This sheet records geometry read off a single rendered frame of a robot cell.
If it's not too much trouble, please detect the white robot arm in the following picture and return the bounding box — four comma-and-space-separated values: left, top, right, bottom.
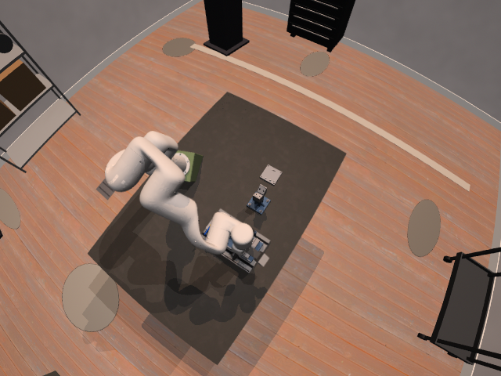
105, 131, 269, 267

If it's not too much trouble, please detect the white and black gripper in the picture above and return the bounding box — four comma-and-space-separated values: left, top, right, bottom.
232, 245, 245, 261

